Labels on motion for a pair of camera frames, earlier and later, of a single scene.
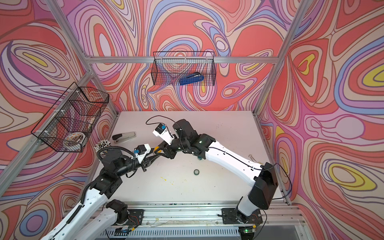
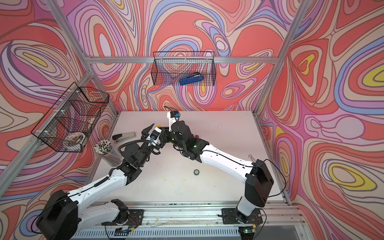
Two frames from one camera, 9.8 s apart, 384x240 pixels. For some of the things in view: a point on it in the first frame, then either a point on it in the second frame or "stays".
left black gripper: (148, 162) -> (145, 131)
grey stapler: (120, 137) stays
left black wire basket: (68, 125) stays
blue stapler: (194, 77) stays
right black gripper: (168, 152) -> (164, 132)
